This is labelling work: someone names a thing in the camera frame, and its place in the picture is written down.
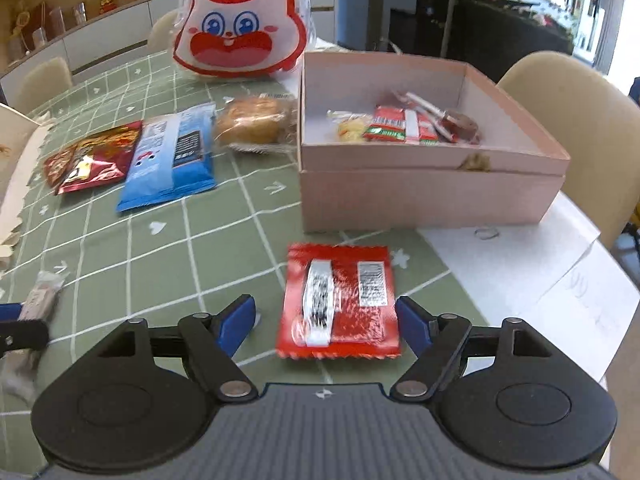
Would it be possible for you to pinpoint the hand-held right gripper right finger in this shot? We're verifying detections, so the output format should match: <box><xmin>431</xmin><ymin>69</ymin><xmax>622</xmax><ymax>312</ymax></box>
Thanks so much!
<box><xmin>391</xmin><ymin>296</ymin><xmax>556</xmax><ymax>401</ymax></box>

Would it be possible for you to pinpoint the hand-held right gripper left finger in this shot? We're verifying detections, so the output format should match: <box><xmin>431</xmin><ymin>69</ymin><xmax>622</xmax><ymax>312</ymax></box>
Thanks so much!
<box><xmin>90</xmin><ymin>295</ymin><xmax>257</xmax><ymax>402</ymax></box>

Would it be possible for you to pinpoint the beige roll snack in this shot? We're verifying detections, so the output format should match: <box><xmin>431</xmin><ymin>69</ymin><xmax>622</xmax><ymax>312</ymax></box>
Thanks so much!
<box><xmin>0</xmin><ymin>270</ymin><xmax>66</xmax><ymax>401</ymax></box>

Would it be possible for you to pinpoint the red square snack packet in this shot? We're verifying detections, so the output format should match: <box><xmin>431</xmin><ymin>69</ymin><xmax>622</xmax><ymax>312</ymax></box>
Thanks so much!
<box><xmin>276</xmin><ymin>242</ymin><xmax>402</xmax><ymax>361</ymax></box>

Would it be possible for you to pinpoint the pink cardboard box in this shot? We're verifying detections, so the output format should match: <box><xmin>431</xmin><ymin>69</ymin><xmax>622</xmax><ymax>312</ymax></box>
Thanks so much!
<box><xmin>297</xmin><ymin>51</ymin><xmax>571</xmax><ymax>235</ymax></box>

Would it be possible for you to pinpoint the small clear snack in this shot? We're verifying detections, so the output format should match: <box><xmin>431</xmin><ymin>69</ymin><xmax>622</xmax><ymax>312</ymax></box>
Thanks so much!
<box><xmin>327</xmin><ymin>110</ymin><xmax>373</xmax><ymax>143</ymax></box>

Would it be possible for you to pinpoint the thin clear strip packet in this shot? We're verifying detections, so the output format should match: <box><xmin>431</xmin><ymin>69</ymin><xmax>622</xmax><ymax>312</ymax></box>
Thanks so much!
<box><xmin>392</xmin><ymin>91</ymin><xmax>453</xmax><ymax>131</ymax></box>

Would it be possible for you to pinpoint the green checked tablecloth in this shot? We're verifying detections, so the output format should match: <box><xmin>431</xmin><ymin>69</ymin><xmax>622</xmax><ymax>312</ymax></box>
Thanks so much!
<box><xmin>0</xmin><ymin>50</ymin><xmax>488</xmax><ymax>461</ymax></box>

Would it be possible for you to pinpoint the white cartoon paper bag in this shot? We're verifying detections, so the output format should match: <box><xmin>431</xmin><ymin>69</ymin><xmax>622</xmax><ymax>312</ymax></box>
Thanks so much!
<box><xmin>0</xmin><ymin>102</ymin><xmax>51</xmax><ymax>277</ymax></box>

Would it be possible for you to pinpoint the small dark red snack packet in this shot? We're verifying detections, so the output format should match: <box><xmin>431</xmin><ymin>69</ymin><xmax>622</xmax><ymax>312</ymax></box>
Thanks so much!
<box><xmin>42</xmin><ymin>140</ymin><xmax>76</xmax><ymax>188</ymax></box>

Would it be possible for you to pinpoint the blue snack packet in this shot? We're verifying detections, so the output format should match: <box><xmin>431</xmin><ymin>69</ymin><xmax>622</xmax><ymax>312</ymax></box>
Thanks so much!
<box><xmin>116</xmin><ymin>102</ymin><xmax>218</xmax><ymax>213</ymax></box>

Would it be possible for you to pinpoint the wrapped round pastry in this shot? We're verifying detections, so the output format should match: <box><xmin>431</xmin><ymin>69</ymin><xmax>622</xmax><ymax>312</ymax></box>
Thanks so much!
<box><xmin>212</xmin><ymin>94</ymin><xmax>301</xmax><ymax>155</ymax></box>

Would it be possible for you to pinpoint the beige chair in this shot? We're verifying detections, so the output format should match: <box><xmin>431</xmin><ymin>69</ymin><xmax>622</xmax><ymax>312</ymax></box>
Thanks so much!
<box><xmin>15</xmin><ymin>56</ymin><xmax>75</xmax><ymax>115</ymax></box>
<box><xmin>147</xmin><ymin>7</ymin><xmax>187</xmax><ymax>54</ymax></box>
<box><xmin>497</xmin><ymin>51</ymin><xmax>640</xmax><ymax>251</ymax></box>

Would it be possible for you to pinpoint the yellow black stool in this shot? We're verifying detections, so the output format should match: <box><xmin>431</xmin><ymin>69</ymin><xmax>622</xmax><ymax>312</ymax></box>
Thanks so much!
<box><xmin>620</xmin><ymin>199</ymin><xmax>640</xmax><ymax>261</ymax></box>

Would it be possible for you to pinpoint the gold red ornament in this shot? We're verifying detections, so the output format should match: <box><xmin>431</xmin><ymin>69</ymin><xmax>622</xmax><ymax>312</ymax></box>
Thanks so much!
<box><xmin>10</xmin><ymin>0</ymin><xmax>51</xmax><ymax>52</ymax></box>

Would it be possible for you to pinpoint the rabbit face plastic bag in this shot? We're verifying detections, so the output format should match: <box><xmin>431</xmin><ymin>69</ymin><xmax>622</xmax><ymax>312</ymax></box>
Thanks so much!
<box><xmin>172</xmin><ymin>0</ymin><xmax>313</xmax><ymax>80</ymax></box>

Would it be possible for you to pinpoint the black water dispenser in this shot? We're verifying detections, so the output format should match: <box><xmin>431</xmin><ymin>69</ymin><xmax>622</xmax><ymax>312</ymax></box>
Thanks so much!
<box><xmin>389</xmin><ymin>0</ymin><xmax>456</xmax><ymax>58</ymax></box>

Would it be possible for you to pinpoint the black sideboard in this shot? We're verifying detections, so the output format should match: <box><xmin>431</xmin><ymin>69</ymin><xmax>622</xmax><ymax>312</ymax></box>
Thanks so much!
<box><xmin>447</xmin><ymin>0</ymin><xmax>576</xmax><ymax>84</ymax></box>

